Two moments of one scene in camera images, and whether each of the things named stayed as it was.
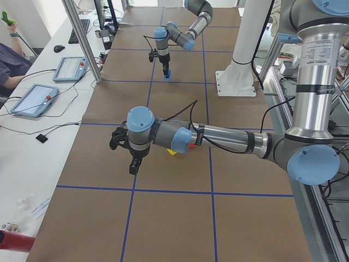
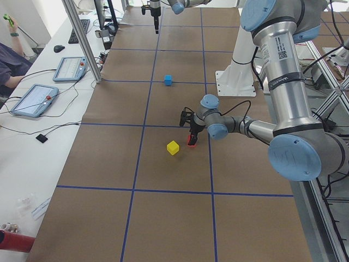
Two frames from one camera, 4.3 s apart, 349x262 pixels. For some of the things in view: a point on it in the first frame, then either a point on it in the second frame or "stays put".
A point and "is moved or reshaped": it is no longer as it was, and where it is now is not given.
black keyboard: x=84 y=23 stays put
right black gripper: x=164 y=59 to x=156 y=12
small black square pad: x=41 y=138 stays put
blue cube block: x=169 y=75 is moved or reshaped
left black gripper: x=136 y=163 to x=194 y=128
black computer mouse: x=58 y=48 stays put
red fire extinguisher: x=16 y=242 stays put
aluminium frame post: x=69 y=5 stays put
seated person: x=13 y=64 stays put
